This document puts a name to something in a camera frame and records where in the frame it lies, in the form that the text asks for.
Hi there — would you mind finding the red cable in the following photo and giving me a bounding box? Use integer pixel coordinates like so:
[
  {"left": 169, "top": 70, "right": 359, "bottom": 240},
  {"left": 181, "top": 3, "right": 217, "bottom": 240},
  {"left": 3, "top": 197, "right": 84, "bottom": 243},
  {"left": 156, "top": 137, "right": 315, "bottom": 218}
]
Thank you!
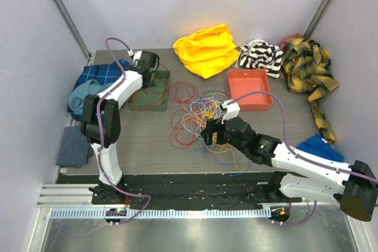
[
  {"left": 168, "top": 80, "right": 201, "bottom": 149},
  {"left": 130, "top": 62, "right": 171, "bottom": 111}
]

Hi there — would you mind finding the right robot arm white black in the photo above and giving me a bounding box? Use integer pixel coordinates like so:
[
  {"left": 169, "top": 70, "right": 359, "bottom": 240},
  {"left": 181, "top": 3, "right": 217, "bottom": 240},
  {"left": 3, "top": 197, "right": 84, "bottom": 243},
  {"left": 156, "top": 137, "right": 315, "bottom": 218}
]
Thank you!
[{"left": 200, "top": 117, "right": 377, "bottom": 222}]

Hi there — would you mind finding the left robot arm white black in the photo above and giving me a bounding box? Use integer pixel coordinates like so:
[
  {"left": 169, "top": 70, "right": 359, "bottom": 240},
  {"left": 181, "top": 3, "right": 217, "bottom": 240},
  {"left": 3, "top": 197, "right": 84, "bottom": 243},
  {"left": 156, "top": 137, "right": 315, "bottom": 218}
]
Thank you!
[{"left": 81, "top": 51, "right": 159, "bottom": 204}]

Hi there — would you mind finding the green plastic tray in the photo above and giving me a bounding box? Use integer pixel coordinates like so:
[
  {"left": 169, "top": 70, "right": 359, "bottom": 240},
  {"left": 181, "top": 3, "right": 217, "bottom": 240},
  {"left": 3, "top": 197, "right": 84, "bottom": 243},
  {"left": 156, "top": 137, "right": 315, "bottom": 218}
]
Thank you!
[{"left": 127, "top": 71, "right": 171, "bottom": 112}]

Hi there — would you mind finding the blue plaid cloth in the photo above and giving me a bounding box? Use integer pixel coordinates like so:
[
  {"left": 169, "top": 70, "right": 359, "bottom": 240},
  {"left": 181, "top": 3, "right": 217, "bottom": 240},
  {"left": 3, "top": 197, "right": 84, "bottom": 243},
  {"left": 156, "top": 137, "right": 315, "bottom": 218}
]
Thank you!
[{"left": 67, "top": 61, "right": 123, "bottom": 121}]

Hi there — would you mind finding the orange-red plastic tray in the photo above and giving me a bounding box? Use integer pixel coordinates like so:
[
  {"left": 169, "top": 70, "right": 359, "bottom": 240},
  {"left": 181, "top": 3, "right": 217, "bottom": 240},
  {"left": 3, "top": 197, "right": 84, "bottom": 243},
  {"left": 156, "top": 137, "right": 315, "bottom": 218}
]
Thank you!
[{"left": 227, "top": 69, "right": 273, "bottom": 111}]

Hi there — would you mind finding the bright blue cloth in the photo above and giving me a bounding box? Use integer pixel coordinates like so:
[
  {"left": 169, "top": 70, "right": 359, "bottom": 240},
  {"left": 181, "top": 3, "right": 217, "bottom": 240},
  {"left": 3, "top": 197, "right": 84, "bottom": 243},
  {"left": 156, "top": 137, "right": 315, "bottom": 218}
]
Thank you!
[{"left": 297, "top": 135, "right": 344, "bottom": 162}]

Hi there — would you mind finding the black white striped cloth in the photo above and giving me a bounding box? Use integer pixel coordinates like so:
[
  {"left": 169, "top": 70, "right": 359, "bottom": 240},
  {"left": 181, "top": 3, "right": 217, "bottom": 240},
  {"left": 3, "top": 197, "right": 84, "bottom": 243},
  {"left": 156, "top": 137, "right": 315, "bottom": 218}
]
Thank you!
[{"left": 236, "top": 39, "right": 284, "bottom": 78}]

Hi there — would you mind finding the light blue cloth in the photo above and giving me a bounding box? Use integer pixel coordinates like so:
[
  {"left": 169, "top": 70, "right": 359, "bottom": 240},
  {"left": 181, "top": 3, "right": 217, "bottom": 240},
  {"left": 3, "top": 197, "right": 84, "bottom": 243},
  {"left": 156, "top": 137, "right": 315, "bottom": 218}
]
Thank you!
[{"left": 68, "top": 79, "right": 110, "bottom": 116}]

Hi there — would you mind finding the yellow black plaid cloth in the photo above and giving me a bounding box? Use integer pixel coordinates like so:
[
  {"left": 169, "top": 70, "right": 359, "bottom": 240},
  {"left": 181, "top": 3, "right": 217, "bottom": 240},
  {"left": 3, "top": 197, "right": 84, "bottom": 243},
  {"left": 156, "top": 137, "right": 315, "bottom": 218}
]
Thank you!
[{"left": 281, "top": 37, "right": 340, "bottom": 144}]

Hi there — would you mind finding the pink cloth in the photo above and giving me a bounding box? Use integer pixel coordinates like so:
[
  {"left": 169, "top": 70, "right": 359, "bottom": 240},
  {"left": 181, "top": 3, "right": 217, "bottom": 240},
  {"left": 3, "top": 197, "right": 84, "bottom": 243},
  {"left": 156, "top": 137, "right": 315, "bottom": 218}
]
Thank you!
[{"left": 279, "top": 33, "right": 302, "bottom": 50}]

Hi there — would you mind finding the grey folded cloth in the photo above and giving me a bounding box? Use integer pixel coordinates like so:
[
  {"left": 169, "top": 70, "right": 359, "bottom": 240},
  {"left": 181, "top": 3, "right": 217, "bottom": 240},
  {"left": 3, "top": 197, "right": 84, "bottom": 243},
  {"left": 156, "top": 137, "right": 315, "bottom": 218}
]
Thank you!
[{"left": 56, "top": 125, "right": 93, "bottom": 168}]

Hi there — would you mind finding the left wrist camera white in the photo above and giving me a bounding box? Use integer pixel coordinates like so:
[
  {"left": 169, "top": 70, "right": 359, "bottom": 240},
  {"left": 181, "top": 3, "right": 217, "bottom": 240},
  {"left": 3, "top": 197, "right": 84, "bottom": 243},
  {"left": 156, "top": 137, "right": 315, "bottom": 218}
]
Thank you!
[{"left": 128, "top": 50, "right": 143, "bottom": 64}]

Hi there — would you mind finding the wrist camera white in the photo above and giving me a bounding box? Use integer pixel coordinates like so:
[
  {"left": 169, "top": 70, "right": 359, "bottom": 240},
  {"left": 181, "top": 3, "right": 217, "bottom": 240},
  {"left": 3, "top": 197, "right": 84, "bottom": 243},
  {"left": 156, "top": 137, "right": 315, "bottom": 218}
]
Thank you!
[
  {"left": 220, "top": 100, "right": 240, "bottom": 124},
  {"left": 128, "top": 50, "right": 143, "bottom": 64}
]

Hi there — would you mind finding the white cable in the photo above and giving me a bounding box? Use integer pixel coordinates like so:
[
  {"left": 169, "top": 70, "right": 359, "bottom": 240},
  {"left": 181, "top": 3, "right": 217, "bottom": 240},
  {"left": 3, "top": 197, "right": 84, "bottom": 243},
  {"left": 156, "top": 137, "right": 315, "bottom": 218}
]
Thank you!
[{"left": 180, "top": 92, "right": 228, "bottom": 143}]

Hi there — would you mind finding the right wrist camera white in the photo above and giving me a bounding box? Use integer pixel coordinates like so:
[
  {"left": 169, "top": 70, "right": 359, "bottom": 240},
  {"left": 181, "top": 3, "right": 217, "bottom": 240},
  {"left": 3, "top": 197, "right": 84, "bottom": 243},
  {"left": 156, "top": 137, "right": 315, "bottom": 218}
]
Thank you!
[{"left": 220, "top": 100, "right": 240, "bottom": 124}]

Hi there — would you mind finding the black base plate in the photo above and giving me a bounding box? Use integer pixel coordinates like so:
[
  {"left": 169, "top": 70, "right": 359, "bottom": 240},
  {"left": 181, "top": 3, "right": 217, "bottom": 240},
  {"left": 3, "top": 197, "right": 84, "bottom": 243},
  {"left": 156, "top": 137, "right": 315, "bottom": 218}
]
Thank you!
[{"left": 56, "top": 172, "right": 296, "bottom": 211}]

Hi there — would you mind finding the white slotted cable duct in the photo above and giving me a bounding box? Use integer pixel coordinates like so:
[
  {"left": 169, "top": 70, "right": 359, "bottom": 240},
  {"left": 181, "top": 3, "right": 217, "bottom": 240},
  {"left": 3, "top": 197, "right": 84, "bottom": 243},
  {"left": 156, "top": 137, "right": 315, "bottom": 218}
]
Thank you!
[{"left": 50, "top": 207, "right": 271, "bottom": 220}]

